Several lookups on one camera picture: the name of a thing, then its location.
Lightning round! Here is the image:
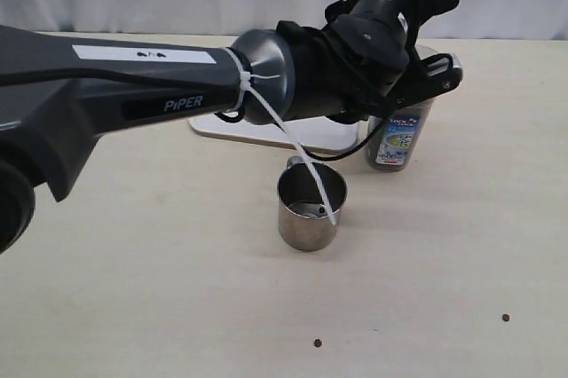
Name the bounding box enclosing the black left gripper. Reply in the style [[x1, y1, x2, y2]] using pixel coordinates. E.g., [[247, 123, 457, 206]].
[[325, 0, 460, 67]]

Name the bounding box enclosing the steel mug with handle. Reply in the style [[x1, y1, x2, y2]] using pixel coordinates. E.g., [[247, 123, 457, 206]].
[[276, 155, 348, 252]]

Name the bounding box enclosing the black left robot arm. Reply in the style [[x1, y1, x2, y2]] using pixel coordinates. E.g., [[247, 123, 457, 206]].
[[1, 0, 462, 249]]

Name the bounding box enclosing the clear plastic container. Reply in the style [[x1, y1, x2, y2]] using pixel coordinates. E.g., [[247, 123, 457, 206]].
[[364, 99, 435, 172]]

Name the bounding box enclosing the white plastic tray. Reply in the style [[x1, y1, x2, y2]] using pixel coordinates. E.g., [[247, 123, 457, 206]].
[[188, 114, 359, 154]]

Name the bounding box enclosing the white zip tie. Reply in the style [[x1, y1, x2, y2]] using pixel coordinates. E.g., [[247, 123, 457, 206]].
[[221, 47, 337, 226]]

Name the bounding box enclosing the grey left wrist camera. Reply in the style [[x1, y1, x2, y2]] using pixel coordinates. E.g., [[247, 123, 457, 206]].
[[387, 53, 463, 110]]

